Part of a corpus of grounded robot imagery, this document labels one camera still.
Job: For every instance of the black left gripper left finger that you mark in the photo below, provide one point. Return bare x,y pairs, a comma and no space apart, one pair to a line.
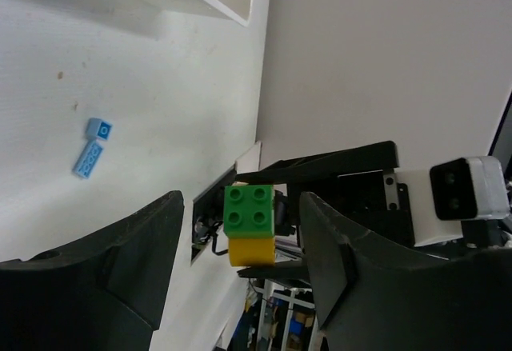
104,291

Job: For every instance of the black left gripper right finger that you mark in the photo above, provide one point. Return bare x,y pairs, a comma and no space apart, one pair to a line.
371,293

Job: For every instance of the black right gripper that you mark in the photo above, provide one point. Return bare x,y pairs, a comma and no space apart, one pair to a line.
373,198

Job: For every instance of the small blue lego pair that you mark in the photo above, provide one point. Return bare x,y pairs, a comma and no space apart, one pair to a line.
97,130

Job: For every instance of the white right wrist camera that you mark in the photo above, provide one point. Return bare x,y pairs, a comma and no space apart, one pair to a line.
443,197

